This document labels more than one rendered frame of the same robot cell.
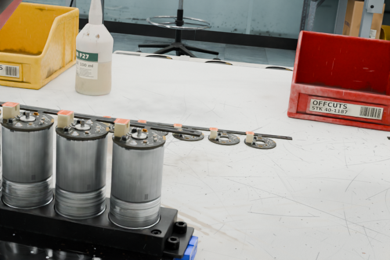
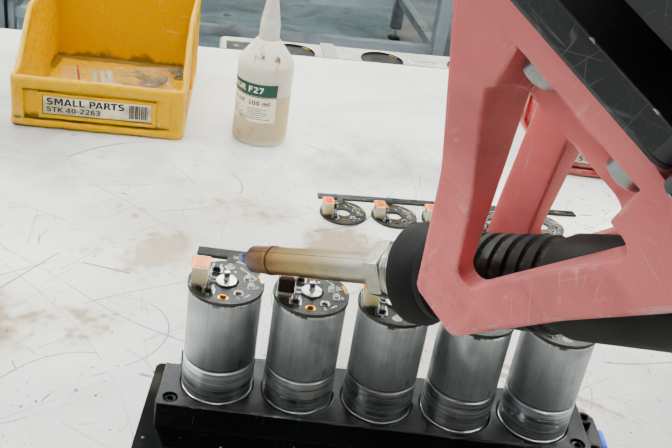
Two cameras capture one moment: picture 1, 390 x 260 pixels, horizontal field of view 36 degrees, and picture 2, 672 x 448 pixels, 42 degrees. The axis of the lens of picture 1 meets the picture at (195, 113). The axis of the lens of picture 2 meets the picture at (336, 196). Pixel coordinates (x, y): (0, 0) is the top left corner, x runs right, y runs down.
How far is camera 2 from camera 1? 18 cm
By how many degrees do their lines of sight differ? 16
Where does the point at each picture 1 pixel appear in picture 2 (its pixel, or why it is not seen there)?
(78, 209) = (471, 422)
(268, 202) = not seen: hidden behind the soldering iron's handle
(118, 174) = (538, 378)
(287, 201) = not seen: hidden behind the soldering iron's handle
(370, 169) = not seen: outside the picture
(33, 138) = (418, 335)
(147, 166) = (582, 366)
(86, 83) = (258, 130)
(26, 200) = (393, 413)
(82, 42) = (254, 70)
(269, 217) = (635, 370)
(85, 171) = (490, 375)
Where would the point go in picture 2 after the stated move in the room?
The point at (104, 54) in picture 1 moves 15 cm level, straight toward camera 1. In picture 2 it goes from (285, 87) to (376, 212)
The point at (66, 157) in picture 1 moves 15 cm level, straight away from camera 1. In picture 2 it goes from (468, 360) to (307, 157)
